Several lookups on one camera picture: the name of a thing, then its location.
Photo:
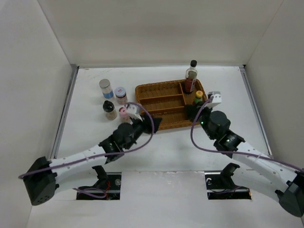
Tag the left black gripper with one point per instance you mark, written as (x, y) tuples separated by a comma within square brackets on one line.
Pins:
[(146, 125)]

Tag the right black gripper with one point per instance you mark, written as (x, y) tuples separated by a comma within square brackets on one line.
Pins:
[(192, 111)]

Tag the green-label yellow-cap sauce bottle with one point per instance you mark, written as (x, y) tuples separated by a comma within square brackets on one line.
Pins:
[(198, 97)]

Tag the tall red-label sauce bottle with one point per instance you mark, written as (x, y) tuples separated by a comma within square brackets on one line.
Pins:
[(190, 77)]

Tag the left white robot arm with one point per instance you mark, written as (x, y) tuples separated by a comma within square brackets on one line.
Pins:
[(83, 171)]

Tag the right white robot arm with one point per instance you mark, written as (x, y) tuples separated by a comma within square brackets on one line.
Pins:
[(282, 182)]

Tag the brown wicker divided tray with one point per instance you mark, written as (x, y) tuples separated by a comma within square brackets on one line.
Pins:
[(167, 100)]

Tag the pink-cap spice shaker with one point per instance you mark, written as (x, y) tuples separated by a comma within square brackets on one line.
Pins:
[(124, 117)]

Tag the black-cap spice shaker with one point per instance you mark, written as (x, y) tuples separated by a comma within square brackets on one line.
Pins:
[(109, 109)]

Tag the red-white-lid spice jar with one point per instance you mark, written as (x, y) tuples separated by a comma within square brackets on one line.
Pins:
[(121, 96)]

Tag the silver-lid blue-label jar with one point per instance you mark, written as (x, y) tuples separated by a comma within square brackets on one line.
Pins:
[(106, 88)]

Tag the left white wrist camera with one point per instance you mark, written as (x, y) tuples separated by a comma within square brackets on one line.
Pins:
[(133, 111)]

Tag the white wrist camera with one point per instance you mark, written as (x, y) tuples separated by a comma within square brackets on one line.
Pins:
[(215, 99), (133, 111)]

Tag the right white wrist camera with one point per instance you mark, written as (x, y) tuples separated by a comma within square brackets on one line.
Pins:
[(215, 99)]

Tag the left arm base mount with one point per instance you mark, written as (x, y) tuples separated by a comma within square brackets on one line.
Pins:
[(107, 186)]

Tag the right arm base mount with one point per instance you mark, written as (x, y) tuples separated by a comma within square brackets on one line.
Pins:
[(220, 185)]

